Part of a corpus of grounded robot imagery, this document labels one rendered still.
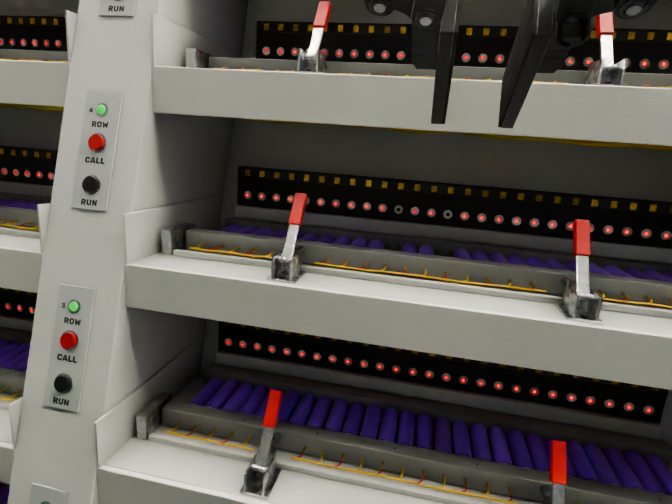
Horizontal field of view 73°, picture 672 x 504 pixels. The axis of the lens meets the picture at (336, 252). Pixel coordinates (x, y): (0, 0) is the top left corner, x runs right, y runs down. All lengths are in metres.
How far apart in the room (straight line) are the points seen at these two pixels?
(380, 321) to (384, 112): 0.19
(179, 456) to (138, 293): 0.17
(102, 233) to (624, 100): 0.49
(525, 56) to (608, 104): 0.25
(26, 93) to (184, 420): 0.40
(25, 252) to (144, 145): 0.17
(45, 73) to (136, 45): 0.11
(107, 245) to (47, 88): 0.19
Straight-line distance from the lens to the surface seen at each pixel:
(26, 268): 0.57
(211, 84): 0.49
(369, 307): 0.41
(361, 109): 0.44
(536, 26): 0.21
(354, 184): 0.58
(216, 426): 0.54
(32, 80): 0.61
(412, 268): 0.47
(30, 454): 0.58
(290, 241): 0.44
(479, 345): 0.42
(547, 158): 0.64
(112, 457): 0.55
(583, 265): 0.45
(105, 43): 0.56
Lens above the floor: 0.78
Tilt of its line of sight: 2 degrees up
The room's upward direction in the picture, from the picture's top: 7 degrees clockwise
